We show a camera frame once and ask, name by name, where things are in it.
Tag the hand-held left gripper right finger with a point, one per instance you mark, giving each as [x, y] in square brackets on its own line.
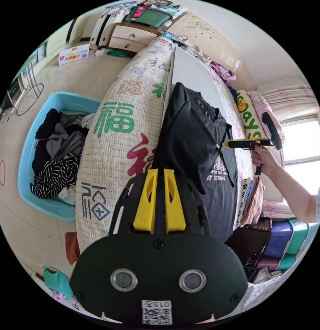
[175, 206]

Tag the metal frame chair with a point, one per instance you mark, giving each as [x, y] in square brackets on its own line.
[31, 87]

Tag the cream drawer cupboard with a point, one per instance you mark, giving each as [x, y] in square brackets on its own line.
[129, 37]

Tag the green plastic box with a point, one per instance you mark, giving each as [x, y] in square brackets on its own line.
[148, 16]

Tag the purple crumpled garment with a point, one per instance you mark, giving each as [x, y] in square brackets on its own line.
[224, 71]

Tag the person's right forearm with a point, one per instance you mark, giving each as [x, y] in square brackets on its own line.
[294, 193]

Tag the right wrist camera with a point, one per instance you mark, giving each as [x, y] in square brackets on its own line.
[272, 130]

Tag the blue basket with clothes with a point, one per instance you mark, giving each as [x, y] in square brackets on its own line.
[56, 154]

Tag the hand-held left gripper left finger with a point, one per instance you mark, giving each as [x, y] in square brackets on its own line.
[145, 201]

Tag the bed with printed quilt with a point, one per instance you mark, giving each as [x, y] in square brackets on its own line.
[116, 159]

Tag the pink printed pillow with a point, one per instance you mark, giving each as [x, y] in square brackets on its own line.
[263, 105]

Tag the black lettered short sleeve shirt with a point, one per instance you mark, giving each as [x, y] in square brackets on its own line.
[190, 144]

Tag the person's right hand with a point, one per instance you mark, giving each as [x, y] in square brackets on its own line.
[264, 161]

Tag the pile of clothes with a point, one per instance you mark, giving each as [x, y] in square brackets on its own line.
[252, 201]

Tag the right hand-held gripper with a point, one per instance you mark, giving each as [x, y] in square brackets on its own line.
[246, 143]

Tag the white printed carton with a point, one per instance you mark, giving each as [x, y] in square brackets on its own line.
[73, 55]

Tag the pillow with duck print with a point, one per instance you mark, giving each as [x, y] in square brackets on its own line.
[247, 116]

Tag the window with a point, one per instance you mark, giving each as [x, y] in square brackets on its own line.
[304, 144]

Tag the white flat board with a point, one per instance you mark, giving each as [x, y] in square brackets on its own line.
[190, 69]

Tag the teal plastic object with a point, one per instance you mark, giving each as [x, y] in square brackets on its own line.
[56, 282]

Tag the pink curtain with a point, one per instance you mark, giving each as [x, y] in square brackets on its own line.
[291, 98]

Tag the stacked plastic storage boxes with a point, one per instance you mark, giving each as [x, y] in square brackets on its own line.
[286, 239]

